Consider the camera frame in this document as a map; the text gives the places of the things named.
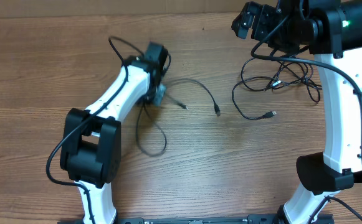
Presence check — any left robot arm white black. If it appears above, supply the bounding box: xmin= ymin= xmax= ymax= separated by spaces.
xmin=60 ymin=42 xmax=171 ymax=223

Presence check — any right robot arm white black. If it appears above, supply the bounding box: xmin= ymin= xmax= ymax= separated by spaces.
xmin=231 ymin=1 xmax=362 ymax=223

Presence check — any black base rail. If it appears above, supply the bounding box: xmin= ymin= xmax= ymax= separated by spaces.
xmin=57 ymin=213 xmax=334 ymax=224

